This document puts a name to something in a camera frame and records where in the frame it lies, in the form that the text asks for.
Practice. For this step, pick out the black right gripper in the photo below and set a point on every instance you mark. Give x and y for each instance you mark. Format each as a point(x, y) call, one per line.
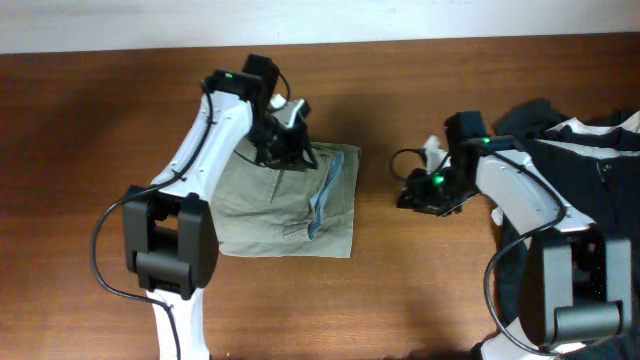
point(420, 197)

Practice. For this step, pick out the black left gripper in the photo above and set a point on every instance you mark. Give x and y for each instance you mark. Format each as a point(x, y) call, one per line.
point(294, 155)

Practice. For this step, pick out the khaki shorts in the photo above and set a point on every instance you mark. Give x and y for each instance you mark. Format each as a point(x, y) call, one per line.
point(261, 212)

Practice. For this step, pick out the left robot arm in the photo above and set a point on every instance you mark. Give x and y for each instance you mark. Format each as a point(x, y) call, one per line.
point(170, 240)

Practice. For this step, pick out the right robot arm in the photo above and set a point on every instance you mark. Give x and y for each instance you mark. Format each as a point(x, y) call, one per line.
point(564, 283)

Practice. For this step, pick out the dark shirt with white collar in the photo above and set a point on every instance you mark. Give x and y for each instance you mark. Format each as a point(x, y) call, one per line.
point(595, 166)

